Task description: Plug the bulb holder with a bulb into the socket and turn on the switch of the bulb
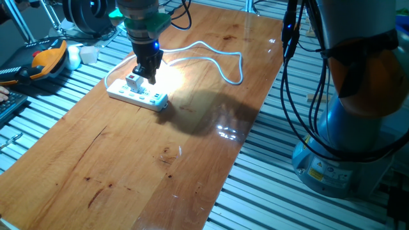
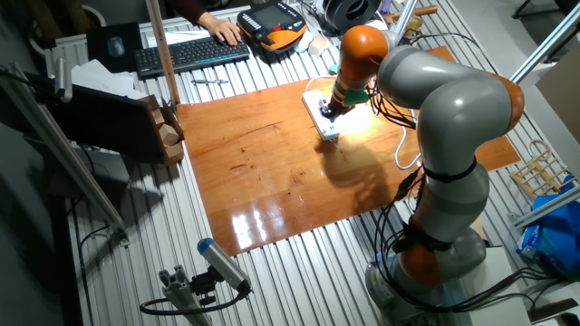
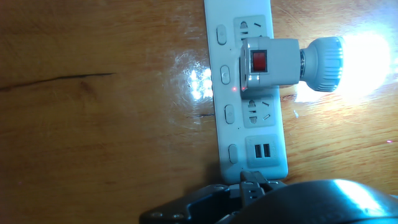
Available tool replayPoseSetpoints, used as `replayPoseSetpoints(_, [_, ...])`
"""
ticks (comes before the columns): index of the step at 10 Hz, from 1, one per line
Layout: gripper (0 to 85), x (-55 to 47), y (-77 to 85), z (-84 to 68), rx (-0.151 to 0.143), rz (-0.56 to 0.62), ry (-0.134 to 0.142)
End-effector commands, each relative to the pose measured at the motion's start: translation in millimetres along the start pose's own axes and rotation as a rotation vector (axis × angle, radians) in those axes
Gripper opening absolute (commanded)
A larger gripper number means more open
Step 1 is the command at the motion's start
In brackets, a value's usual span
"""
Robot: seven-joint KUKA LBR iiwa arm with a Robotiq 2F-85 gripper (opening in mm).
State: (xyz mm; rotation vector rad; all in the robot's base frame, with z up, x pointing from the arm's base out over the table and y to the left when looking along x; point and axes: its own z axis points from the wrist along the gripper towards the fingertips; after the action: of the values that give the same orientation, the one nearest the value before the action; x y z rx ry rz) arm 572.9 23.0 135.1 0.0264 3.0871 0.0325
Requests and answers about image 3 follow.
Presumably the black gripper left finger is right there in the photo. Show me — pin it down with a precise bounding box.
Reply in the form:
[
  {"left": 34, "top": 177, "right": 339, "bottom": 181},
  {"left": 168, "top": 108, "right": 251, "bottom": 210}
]
[{"left": 139, "top": 170, "right": 267, "bottom": 224}]

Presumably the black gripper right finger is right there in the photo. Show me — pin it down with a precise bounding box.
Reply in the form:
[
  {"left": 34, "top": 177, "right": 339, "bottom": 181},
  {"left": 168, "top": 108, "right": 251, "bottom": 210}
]
[{"left": 258, "top": 170, "right": 287, "bottom": 192}]

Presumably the white bulb holder with bulb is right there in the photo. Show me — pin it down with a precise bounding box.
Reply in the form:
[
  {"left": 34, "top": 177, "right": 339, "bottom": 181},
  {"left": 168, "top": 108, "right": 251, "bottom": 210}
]
[{"left": 238, "top": 30, "right": 392, "bottom": 99}]

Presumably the white power strip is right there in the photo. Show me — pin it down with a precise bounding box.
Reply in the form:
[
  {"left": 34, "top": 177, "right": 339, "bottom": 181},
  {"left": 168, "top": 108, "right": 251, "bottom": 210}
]
[{"left": 203, "top": 0, "right": 289, "bottom": 185}]

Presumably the brown wooden board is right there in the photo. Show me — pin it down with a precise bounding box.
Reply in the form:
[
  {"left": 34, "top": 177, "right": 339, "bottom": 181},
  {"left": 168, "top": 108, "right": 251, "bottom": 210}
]
[{"left": 0, "top": 0, "right": 398, "bottom": 224}]

